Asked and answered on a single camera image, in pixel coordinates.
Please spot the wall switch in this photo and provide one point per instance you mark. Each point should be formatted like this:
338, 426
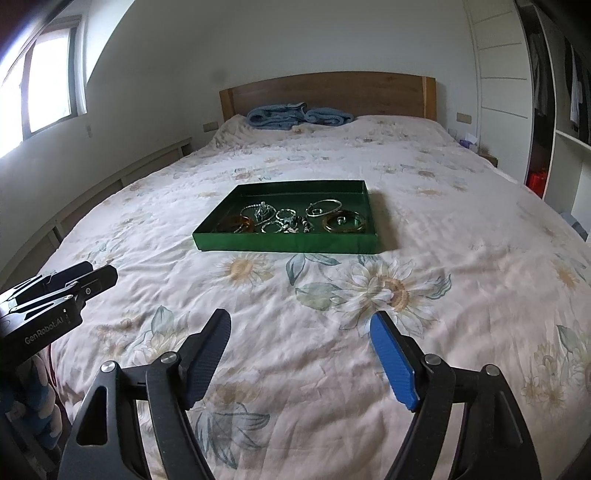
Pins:
463, 117

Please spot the brown bangle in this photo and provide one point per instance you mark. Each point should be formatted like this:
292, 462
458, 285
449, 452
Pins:
330, 228

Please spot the amber bangle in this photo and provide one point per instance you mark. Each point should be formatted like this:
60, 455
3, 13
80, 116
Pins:
244, 227

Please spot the blue blanket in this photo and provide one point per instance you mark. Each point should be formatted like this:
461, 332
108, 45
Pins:
272, 115

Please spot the tissue box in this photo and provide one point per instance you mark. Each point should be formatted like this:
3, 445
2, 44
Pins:
470, 142

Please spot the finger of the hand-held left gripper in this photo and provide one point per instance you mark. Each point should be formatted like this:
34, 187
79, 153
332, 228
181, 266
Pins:
94, 281
69, 272

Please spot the window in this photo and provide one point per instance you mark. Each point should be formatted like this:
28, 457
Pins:
51, 78

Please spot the grey hanging clothes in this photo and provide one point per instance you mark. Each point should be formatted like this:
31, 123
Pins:
540, 74

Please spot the wooden nightstand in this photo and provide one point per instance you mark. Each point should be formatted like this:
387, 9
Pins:
489, 159

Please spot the white floral bedspread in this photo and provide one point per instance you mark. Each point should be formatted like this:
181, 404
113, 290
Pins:
415, 221

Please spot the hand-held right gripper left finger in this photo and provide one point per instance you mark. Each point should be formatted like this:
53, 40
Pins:
207, 364

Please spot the plain silver bangle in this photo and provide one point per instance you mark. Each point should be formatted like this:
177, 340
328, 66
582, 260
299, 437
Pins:
323, 202

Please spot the red bag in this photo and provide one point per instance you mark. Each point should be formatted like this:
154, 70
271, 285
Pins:
538, 183

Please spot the white wardrobe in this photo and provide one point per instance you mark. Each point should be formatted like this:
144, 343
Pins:
503, 69

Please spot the green tray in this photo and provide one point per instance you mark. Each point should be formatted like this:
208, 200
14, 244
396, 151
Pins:
360, 242

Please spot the wall outlet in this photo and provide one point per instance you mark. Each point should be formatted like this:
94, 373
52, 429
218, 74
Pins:
210, 127

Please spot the wooden headboard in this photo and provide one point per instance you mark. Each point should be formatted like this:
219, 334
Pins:
332, 92

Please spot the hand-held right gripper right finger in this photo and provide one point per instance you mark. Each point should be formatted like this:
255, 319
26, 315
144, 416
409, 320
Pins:
392, 364

